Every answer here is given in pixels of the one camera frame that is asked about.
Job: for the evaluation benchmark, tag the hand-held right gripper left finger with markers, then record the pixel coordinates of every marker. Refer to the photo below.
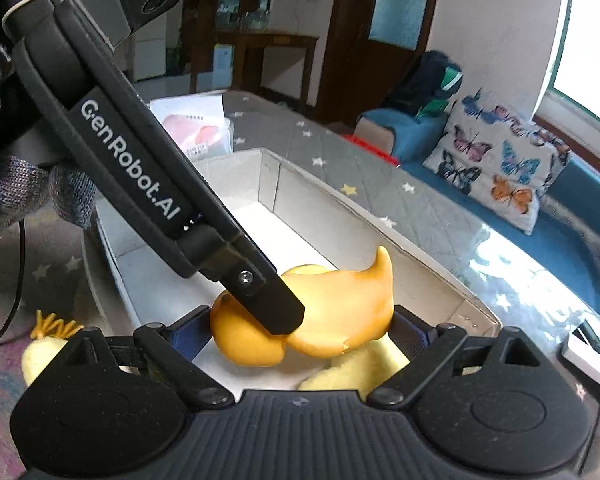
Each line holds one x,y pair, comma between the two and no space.
192,327

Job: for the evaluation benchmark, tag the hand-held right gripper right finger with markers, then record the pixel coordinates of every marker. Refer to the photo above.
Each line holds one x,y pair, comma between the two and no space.
410,332

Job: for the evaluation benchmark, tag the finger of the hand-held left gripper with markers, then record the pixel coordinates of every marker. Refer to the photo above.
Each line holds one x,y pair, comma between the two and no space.
265,295

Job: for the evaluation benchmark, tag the grey cardboard box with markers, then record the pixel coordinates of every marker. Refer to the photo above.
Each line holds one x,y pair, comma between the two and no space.
300,240

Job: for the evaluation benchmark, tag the yellow plush chick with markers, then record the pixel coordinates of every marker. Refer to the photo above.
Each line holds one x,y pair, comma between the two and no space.
350,370
37,355

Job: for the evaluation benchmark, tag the orange rubber duck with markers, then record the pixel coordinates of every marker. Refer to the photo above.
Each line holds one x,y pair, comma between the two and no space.
340,305

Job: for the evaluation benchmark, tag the person's left hand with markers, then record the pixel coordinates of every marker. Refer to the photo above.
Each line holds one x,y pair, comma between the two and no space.
10,185

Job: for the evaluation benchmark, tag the pink white tissue pack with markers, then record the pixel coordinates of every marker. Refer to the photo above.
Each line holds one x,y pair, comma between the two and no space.
195,130

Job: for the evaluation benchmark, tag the white cabinet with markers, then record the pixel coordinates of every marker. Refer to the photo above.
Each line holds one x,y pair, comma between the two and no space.
147,55

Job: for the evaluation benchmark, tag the grey star print tablecloth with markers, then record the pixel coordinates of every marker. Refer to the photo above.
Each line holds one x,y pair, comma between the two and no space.
430,210

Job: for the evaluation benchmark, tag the pale green carton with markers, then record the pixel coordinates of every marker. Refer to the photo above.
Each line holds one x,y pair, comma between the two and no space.
223,62

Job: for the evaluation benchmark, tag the blue sofa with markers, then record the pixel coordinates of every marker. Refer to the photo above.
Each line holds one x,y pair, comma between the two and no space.
570,255

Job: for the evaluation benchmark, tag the white flat remote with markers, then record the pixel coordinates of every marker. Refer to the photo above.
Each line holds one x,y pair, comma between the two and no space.
587,355

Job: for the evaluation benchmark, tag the red plastic item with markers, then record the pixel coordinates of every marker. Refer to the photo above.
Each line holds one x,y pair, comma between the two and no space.
367,147

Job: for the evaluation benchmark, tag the butterfly print pillow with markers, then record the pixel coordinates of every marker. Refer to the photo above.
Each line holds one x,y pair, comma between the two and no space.
500,160

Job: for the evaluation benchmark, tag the brown wooden door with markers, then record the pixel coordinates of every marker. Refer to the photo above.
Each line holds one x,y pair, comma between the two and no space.
360,70

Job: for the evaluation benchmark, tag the dark blue backpack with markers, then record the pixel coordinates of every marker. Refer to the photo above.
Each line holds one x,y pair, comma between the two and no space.
420,85

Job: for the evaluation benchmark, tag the green framed window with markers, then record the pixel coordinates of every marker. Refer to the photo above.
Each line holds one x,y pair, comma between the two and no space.
595,45

